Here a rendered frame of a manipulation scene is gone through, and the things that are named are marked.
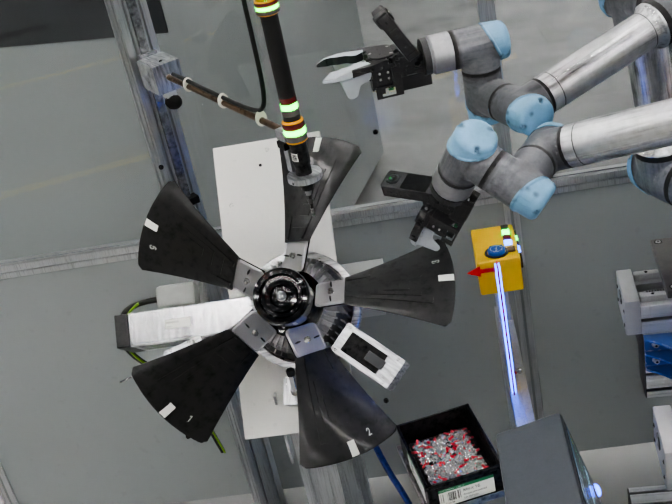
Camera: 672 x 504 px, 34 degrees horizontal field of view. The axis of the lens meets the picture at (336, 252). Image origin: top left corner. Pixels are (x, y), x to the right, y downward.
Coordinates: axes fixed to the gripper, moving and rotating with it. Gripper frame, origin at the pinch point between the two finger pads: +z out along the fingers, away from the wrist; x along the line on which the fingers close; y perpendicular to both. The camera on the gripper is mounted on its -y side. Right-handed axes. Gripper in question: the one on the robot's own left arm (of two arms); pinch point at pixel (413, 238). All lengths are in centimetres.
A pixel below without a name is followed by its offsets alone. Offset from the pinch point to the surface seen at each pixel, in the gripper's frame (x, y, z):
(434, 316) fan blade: -4.4, 10.8, 14.2
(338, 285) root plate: -3.1, -9.8, 24.6
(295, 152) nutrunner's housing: 1.4, -27.9, -3.5
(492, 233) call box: 37, 13, 37
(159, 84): 23, -71, 30
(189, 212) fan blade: -7, -44, 22
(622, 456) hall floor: 56, 83, 130
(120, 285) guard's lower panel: 9, -71, 106
